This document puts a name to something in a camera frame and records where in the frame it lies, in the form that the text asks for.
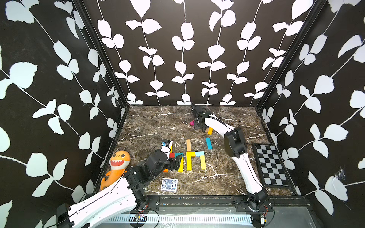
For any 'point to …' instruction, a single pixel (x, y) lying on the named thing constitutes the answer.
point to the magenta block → (192, 123)
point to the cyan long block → (209, 144)
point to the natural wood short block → (188, 145)
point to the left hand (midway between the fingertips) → (176, 152)
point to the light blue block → (199, 153)
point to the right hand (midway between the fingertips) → (198, 123)
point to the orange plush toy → (119, 161)
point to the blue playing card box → (169, 184)
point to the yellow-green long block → (203, 162)
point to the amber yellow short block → (190, 154)
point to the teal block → (177, 154)
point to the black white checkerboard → (272, 171)
